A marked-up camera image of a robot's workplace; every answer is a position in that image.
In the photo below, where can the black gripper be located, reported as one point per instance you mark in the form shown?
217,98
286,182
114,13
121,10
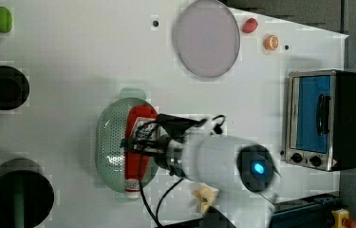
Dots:
164,141

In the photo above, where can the red ketchup bottle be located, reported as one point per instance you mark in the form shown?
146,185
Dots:
136,158

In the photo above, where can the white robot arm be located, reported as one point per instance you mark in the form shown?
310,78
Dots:
241,170

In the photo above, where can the green oval strainer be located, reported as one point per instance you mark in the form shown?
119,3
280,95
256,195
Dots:
110,157

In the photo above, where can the black cylinder near strainer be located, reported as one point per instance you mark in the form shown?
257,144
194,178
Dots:
26,195

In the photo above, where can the grey round plate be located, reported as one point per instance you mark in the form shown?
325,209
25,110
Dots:
207,38

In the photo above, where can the large red strawberry toy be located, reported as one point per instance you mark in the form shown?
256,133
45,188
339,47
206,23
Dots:
249,26

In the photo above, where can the black cylinder under gripper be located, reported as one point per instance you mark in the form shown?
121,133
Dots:
14,88

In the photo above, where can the orange slice toy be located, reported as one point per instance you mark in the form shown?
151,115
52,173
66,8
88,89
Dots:
271,42

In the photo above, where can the black toaster oven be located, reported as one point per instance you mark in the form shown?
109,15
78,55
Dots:
321,120

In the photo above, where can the green round toy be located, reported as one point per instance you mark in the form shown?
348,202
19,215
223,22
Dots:
6,20

